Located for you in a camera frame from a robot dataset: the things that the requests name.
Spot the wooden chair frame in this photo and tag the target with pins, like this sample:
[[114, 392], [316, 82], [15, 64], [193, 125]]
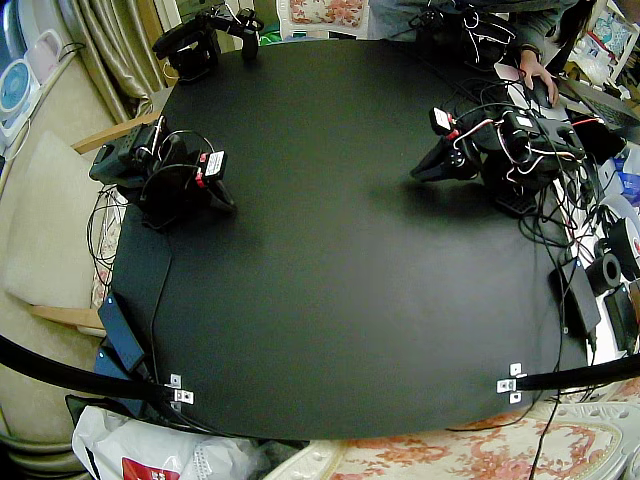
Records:
[[65, 316]]

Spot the white floral upholstered furniture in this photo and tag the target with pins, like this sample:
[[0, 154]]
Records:
[[450, 450]]

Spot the cream chair cushion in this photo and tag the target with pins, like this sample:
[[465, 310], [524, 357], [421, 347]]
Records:
[[50, 225]]

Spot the black leader arm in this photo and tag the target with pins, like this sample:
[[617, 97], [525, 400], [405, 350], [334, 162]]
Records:
[[480, 45], [192, 55]]

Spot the pale pink electric kettle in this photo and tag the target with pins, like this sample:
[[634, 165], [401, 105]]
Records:
[[45, 57]]

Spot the floral cushion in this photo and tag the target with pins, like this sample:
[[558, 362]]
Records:
[[325, 12]]

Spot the grey mouse pad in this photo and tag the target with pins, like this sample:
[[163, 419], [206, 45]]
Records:
[[550, 114]]

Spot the black tape roll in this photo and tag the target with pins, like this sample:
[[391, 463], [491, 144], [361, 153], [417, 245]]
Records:
[[597, 277]]

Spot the black computer mouse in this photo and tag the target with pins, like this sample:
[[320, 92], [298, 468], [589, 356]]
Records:
[[536, 96]]

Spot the white blue desk fan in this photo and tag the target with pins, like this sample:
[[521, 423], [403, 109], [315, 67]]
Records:
[[15, 92]]

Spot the white cluttered shelf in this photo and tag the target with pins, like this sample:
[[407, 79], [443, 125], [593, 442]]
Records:
[[615, 30]]

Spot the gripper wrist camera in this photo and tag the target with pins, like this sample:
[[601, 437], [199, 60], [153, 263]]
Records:
[[215, 166], [440, 120]]

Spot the black rectangular box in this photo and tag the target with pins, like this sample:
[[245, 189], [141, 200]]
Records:
[[620, 317]]

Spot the person's dark long hair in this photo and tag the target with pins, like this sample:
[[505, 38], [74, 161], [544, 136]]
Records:
[[572, 22]]

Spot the person's torso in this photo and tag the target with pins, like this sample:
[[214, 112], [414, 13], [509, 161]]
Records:
[[400, 20]]

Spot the gold curtain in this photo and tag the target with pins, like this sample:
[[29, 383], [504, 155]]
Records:
[[110, 50]]

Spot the blue package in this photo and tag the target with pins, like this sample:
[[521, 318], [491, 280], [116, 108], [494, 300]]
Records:
[[629, 180]]

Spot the black table mat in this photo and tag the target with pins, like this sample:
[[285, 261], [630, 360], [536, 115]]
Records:
[[320, 250]]

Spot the black camera stand bar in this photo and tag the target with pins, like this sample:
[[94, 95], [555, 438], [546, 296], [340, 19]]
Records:
[[75, 372], [575, 377]]

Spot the person's left hand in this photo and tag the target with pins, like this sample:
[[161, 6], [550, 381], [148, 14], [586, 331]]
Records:
[[537, 72]]

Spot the dark laptop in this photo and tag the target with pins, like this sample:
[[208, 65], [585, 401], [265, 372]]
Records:
[[605, 105]]

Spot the silver metal bracket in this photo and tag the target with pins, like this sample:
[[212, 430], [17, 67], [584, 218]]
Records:
[[184, 396], [516, 370], [505, 386], [175, 380], [515, 398]]

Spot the white plastic bag red print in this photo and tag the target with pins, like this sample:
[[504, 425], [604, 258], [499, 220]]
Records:
[[150, 440]]

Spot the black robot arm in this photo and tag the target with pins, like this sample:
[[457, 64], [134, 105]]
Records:
[[165, 195], [540, 150]]

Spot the black filament spool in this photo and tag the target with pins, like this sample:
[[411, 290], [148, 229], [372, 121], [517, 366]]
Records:
[[627, 235]]

